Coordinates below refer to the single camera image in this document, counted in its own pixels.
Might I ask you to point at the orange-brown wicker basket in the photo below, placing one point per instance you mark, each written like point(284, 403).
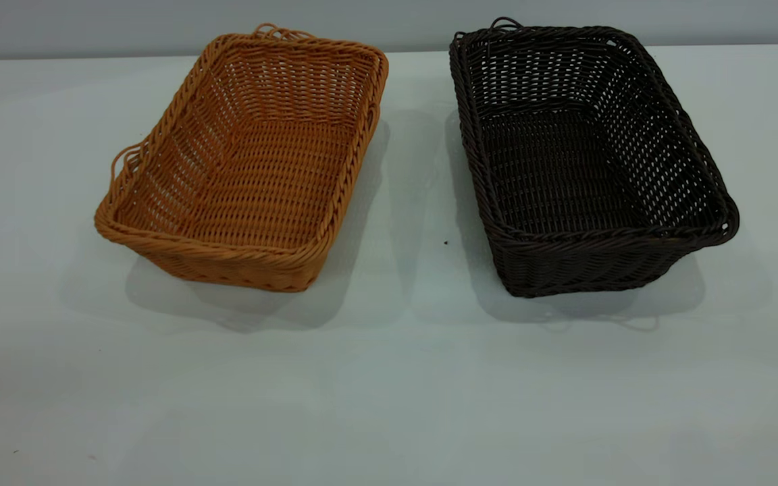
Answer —
point(261, 182)

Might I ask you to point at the dark brown wicker basket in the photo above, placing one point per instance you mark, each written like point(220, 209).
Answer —
point(564, 182)

